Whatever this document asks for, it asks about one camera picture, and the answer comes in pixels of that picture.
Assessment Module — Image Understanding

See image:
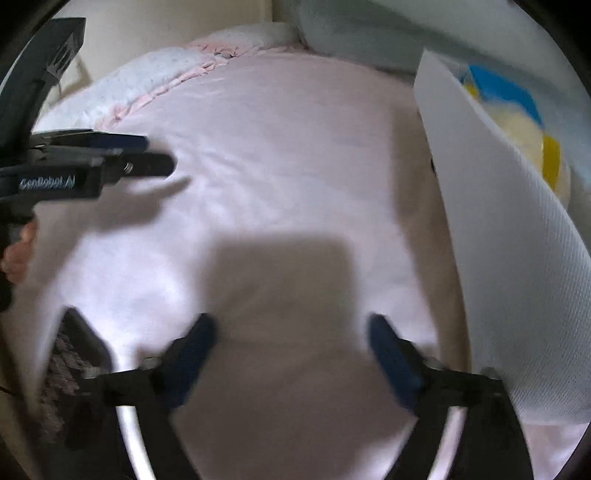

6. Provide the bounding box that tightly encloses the blue cartoon carton box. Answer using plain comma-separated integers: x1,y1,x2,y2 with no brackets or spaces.
460,64,544,127

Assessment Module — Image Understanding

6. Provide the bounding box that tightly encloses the clear pack of cream pads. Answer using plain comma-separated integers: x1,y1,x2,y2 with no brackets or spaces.
464,82,571,208

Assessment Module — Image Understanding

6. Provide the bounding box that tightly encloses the pink bed sheet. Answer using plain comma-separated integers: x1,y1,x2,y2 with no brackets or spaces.
0,50,591,480

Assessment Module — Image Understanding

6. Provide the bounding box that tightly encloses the cream wooden headboard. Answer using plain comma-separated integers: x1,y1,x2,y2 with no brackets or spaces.
49,0,273,103

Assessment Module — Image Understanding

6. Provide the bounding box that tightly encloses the person's left hand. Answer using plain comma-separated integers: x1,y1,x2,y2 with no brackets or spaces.
1,219,39,284

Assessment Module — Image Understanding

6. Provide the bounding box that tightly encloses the grey pillow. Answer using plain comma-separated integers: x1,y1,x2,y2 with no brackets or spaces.
291,1,588,102

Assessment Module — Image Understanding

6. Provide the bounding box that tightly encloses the floral quilt with pink ruffle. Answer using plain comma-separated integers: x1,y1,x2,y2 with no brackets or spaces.
33,22,303,133

